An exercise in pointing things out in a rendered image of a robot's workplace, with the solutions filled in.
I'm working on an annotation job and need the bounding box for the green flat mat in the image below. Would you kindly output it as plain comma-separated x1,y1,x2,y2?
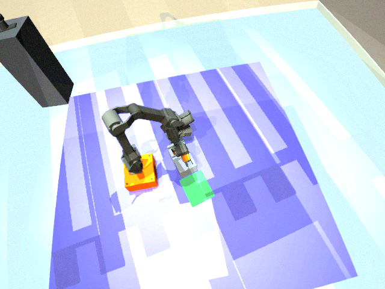
167,143,215,207

